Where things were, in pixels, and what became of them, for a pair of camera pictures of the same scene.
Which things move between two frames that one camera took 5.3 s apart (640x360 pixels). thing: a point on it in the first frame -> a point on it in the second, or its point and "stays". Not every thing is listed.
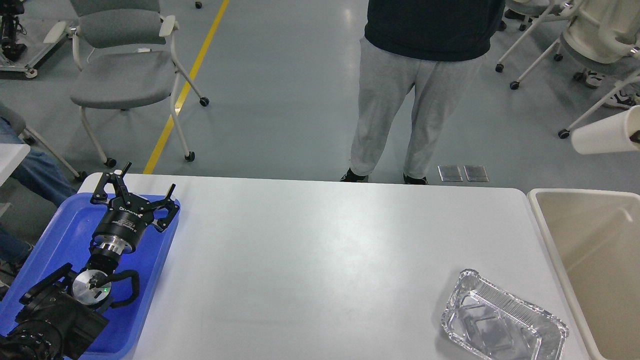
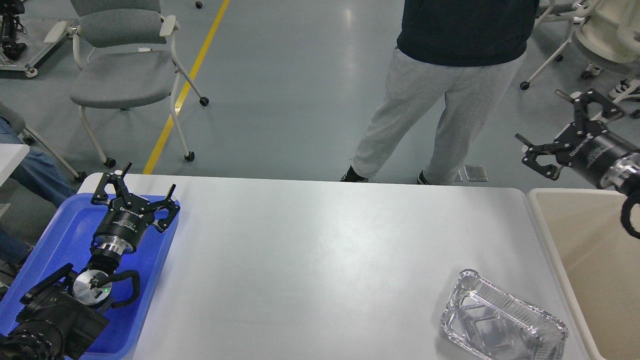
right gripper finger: x=636 y=137 -> x=612 y=162
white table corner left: x=11 y=156 stays
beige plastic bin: x=595 y=235 stays
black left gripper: x=122 y=226 stays
